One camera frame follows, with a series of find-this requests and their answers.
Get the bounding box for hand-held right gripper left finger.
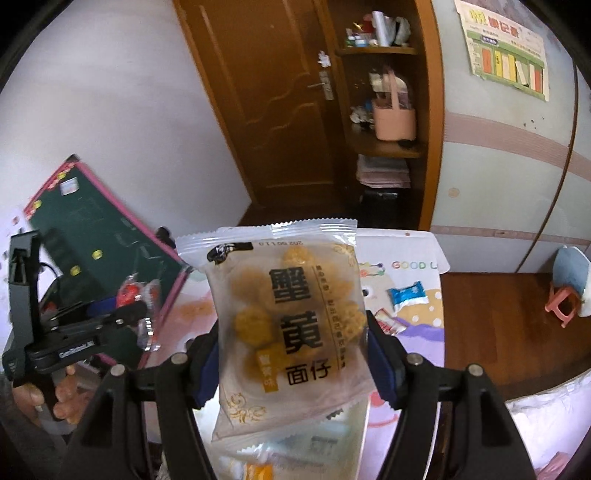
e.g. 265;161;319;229
60;329;221;480

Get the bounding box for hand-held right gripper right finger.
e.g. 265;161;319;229
365;310;539;480

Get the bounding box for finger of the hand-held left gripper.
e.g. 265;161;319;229
88;300;149;354

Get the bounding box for red clear-wrapped snack packet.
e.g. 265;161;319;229
115;274;161;352

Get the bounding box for translucent noodle snack packet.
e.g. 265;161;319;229
175;218;377;444

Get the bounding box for white plastic storage box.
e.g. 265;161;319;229
212;401;371;480

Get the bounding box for person's left hand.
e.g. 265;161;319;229
13;364;90;423

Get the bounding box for printed play mat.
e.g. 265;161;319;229
143;226;451;480

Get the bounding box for red white snack packet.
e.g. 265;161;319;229
373;308;408;335

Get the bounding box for blue snack packet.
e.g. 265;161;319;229
387;281;426;311

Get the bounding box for orange snack packet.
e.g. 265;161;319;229
222;457;278;480

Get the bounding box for black box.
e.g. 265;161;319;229
358;187;400;223

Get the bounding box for white bedding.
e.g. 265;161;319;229
505;383;591;480

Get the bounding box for pink stool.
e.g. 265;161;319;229
545;284;583;328

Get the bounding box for folded towels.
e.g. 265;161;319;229
355;154;411;189

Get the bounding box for blue cushion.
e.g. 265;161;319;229
551;244;591;318

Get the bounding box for pale sliding wardrobe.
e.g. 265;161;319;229
429;0;591;278

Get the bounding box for pink basket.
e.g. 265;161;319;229
372;69;417;140

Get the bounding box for wooden corner shelf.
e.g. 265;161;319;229
318;0;446;232

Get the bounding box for brown wooden door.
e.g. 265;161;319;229
173;0;345;210

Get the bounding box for white plastic bag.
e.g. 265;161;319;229
372;10;411;47

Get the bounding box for green chalkboard pink frame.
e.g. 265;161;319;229
23;154;195;365

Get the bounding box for silver door handle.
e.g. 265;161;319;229
307;71;334;101

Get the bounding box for wall poster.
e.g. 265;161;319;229
454;0;550;102

